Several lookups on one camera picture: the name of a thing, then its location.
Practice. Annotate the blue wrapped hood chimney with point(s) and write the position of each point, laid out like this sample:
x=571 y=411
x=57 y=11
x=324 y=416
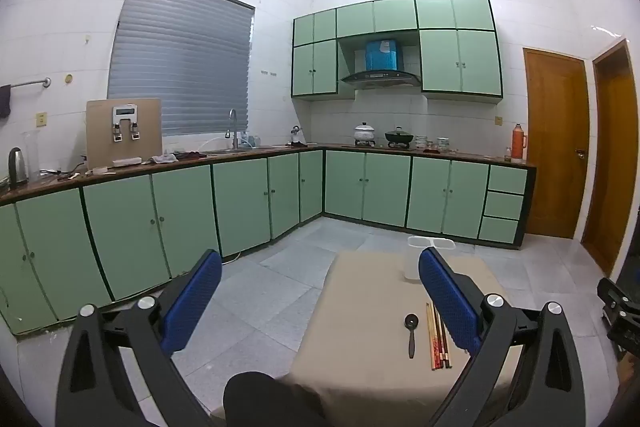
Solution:
x=384 y=55

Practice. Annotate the black spoon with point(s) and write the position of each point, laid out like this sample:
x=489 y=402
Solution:
x=411 y=332

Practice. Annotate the black chopstick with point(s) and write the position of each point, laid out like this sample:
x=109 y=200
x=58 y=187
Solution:
x=441 y=353

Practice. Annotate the white cooking pot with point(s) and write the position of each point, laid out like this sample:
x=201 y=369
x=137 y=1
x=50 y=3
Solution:
x=364 y=133

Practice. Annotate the green wall cabinet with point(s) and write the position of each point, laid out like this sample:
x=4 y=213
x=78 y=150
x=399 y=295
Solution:
x=375 y=17
x=460 y=52
x=315 y=62

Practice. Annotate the crumpled cloth rag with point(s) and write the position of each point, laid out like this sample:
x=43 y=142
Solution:
x=172 y=156

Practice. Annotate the small steel kettle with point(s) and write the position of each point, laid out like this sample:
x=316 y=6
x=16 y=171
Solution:
x=297 y=136

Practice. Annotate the person's leg in dark trousers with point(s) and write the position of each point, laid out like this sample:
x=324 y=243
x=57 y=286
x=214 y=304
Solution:
x=260 y=402

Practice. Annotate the brown wooden door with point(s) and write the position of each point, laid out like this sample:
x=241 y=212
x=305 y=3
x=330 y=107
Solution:
x=552 y=142
x=612 y=167

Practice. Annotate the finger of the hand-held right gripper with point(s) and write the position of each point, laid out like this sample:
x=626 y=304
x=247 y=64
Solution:
x=625 y=332
x=612 y=294

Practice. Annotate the dark hanging towel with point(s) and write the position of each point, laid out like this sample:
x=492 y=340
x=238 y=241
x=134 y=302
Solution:
x=4 y=101

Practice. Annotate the orange thermos flask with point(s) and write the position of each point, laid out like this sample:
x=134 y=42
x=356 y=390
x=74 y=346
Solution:
x=518 y=142

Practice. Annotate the clear plastic jug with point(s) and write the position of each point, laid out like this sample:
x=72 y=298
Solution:
x=32 y=152

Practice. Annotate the beige tablecloth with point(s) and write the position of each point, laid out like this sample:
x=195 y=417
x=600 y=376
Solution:
x=360 y=307

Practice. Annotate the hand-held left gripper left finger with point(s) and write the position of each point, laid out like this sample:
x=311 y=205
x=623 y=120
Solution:
x=192 y=302

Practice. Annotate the green base cabinet run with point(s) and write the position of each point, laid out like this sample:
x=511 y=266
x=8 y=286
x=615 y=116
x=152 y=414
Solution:
x=130 y=227
x=425 y=192

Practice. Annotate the grey window blind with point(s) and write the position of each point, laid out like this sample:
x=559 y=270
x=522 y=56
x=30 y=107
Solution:
x=185 y=57

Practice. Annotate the black range hood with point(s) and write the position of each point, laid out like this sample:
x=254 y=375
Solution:
x=380 y=78

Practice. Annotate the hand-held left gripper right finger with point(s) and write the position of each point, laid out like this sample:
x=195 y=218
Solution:
x=447 y=302

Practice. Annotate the steel towel bar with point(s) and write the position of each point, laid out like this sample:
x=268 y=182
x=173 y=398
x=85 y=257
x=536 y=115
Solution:
x=32 y=82

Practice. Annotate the white two-compartment utensil holder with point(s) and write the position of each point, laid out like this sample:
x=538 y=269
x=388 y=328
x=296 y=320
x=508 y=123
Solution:
x=412 y=262

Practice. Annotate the black wok with lid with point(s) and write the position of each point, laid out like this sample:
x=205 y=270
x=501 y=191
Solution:
x=399 y=137

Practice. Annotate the group of glasses and bowls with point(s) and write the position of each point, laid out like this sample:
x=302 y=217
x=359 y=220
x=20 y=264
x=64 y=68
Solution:
x=435 y=143

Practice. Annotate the steel kitchen faucet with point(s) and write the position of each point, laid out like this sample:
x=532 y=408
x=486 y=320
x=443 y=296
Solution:
x=233 y=127

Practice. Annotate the white power strip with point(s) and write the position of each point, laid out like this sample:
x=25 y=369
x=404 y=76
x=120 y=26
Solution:
x=126 y=161

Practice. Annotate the steel electric kettle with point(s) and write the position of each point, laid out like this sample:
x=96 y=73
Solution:
x=17 y=167

